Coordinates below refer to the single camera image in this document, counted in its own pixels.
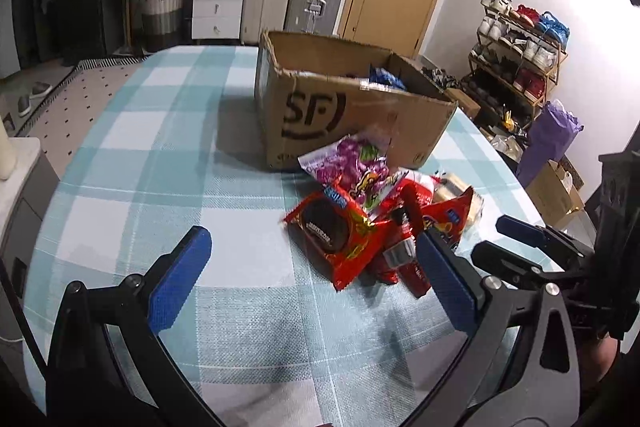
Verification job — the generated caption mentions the red chip bag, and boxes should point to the red chip bag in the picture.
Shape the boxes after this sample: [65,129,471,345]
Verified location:
[370,173,475,298]

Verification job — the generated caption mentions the purple grape candy bag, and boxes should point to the purple grape candy bag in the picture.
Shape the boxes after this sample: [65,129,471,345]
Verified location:
[297,134,407,213]

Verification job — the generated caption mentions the small cardboard box on floor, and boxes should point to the small cardboard box on floor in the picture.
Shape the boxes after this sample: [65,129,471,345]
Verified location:
[525,160,584,229]

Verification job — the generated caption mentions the teal plaid tablecloth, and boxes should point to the teal plaid tablecloth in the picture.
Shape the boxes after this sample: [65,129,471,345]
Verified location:
[22,43,566,427]

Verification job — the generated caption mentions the red cookie snack bag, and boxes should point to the red cookie snack bag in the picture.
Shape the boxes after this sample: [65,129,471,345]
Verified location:
[283,184,399,291]

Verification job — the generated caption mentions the wooden shoe rack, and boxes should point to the wooden shoe rack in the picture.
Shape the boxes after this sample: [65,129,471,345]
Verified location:
[460,0,570,134]

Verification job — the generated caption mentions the shoes on floor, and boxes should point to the shoes on floor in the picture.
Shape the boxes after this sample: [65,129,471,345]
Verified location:
[422,66,460,91]

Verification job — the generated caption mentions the patterned floor rug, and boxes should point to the patterned floor rug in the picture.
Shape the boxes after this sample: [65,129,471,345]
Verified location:
[17,57,142,179]

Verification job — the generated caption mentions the brown cardboard SF box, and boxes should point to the brown cardboard SF box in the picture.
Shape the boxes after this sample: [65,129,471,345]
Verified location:
[254,30,457,170]

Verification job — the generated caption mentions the grey slippers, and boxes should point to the grey slippers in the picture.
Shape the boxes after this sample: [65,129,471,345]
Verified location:
[17,81,52,117]

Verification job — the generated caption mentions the striped laundry basket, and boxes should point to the striped laundry basket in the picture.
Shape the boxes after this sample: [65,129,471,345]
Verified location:
[140,0,183,52]

